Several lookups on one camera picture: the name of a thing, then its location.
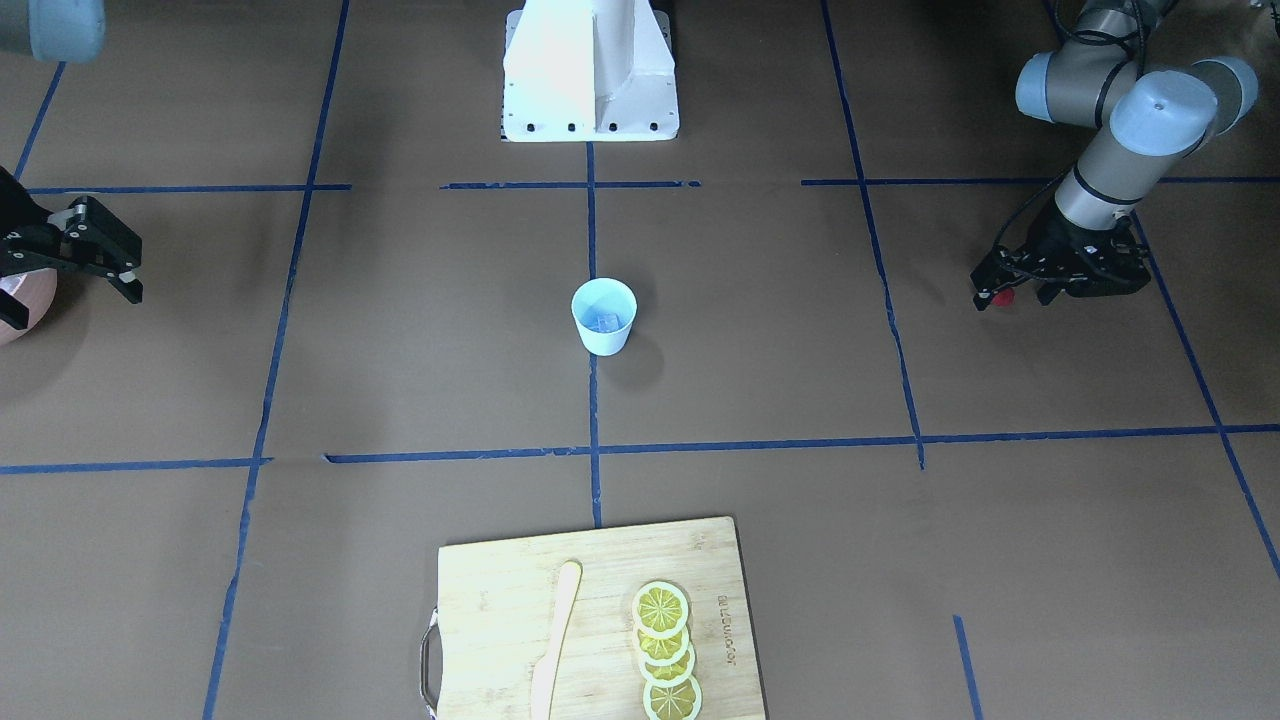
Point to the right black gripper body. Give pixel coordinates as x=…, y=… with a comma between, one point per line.
x=88, y=243

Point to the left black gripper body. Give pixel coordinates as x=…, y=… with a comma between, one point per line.
x=1062, y=240

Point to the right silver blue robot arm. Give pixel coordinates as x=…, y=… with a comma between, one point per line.
x=60, y=31

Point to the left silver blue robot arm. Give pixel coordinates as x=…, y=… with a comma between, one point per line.
x=1145, y=120

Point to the light blue cup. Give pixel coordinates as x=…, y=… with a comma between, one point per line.
x=604, y=311

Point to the pink bowl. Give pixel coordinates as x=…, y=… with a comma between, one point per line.
x=35, y=290

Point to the lemon slice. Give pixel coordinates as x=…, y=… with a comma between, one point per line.
x=661, y=610
x=673, y=702
x=663, y=652
x=671, y=675

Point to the wooden cutting board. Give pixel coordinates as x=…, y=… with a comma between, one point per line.
x=495, y=601

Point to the yellow plastic knife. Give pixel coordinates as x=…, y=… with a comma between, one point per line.
x=545, y=670

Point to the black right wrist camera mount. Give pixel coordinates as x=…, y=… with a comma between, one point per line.
x=93, y=242

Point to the white camera stand pillar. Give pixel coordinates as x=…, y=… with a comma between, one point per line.
x=590, y=71

